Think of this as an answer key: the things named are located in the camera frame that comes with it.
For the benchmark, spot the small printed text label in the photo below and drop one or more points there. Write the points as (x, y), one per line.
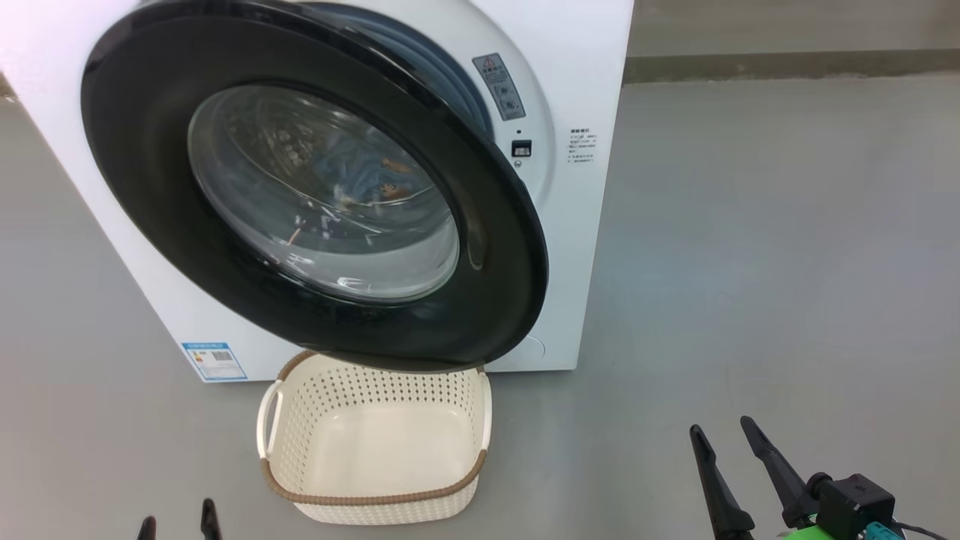
(581, 145)

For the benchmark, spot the grey rubber door gasket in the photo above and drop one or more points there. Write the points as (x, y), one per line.
(450, 67)

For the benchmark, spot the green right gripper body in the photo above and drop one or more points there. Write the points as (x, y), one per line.
(808, 534)

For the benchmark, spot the blue white energy label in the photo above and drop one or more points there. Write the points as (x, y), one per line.
(214, 362)

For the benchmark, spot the white front-load washing machine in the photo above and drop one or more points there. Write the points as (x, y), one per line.
(592, 247)

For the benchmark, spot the black door latch socket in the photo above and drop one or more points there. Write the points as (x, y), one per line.
(521, 148)

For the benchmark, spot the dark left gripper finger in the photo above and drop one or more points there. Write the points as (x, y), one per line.
(147, 529)
(211, 523)

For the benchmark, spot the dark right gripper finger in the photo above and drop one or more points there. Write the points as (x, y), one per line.
(720, 495)
(780, 480)

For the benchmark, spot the blue bear-print garment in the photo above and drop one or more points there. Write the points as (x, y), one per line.
(360, 176)

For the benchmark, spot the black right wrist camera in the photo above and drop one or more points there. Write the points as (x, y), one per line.
(855, 502)

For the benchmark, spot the teal right camera plug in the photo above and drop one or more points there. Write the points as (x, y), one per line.
(881, 533)

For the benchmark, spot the grey warning sticker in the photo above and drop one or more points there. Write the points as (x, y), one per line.
(499, 87)

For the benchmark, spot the black round glass washer door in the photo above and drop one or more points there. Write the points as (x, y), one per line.
(150, 150)

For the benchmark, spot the cream perforated laundry basket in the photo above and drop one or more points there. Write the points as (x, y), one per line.
(375, 457)

